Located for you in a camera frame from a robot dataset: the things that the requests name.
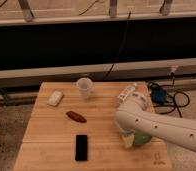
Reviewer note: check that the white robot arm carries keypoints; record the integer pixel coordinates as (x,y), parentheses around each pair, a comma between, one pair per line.
(132,115)

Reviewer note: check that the black rectangular eraser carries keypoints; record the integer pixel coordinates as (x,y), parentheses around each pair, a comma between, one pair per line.
(81,148)

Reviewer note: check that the clear plastic cup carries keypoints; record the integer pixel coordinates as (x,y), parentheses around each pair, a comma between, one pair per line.
(84,85)

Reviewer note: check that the white plastic bottle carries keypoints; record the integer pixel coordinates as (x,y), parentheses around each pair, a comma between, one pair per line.
(126,92)

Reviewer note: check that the brown oblong object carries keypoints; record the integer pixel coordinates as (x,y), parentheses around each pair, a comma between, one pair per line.
(76,117)

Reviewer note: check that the white rectangular sponge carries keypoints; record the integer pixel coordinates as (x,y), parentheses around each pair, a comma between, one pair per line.
(55,98)

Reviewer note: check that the blue floor device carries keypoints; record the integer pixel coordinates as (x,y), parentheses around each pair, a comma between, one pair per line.
(158,95)

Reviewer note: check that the green round bowl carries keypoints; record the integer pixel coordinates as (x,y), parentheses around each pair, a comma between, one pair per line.
(141,138)

